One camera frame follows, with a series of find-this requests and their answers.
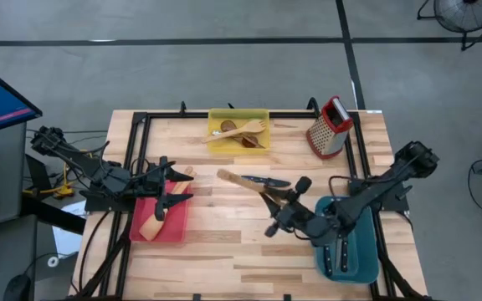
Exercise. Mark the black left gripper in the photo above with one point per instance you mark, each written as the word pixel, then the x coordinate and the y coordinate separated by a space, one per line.
pixel 149 184

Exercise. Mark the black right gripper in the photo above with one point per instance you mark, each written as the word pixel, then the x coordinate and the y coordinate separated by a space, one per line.
pixel 304 219

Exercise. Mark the all-black knife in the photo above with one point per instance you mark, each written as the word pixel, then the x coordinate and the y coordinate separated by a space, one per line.
pixel 266 181

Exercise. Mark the plain wooden spatula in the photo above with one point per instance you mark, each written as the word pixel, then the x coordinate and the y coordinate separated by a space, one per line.
pixel 152 228

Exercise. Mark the wooden slotted spoon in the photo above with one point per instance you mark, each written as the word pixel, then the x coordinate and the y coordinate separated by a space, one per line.
pixel 239 180

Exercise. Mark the wooden spork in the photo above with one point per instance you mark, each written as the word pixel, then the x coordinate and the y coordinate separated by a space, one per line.
pixel 232 132

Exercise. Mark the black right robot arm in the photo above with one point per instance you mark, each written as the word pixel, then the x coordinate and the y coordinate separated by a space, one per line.
pixel 375 192

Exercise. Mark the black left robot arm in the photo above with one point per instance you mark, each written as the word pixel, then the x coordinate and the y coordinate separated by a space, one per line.
pixel 90 171

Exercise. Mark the pink plastic bin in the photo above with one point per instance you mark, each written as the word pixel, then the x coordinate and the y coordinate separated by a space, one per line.
pixel 178 221

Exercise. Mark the yellow plastic bin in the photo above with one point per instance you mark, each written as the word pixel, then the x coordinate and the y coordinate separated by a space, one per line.
pixel 220 147

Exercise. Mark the steel box grater red trim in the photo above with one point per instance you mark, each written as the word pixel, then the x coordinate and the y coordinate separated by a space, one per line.
pixel 329 129

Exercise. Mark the teal plastic bin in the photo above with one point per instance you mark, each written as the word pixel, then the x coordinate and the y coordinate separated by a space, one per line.
pixel 366 259

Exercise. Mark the yellow clamp tool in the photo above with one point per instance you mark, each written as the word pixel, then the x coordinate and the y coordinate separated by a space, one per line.
pixel 59 190

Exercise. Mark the white paper sheet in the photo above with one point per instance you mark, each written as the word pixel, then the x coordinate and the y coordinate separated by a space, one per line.
pixel 67 238

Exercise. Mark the black support beam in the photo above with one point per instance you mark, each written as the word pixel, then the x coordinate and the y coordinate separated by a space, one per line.
pixel 52 215

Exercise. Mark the black triangular stand panel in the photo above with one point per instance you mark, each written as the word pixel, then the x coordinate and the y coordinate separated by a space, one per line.
pixel 36 175

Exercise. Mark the white tape roll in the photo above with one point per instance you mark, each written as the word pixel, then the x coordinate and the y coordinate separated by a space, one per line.
pixel 52 261

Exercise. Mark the grey equipment cabinet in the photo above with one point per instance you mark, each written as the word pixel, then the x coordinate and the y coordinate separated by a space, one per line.
pixel 2 175

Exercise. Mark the black computer mouse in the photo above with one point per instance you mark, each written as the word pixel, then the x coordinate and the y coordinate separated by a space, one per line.
pixel 17 288

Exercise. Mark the black floor fan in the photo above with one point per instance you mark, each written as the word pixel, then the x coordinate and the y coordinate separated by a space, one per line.
pixel 467 14

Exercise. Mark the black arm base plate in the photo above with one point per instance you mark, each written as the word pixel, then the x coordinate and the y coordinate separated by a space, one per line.
pixel 103 204
pixel 391 200

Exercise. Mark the black metal table frame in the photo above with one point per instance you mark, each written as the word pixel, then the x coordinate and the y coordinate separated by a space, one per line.
pixel 170 114

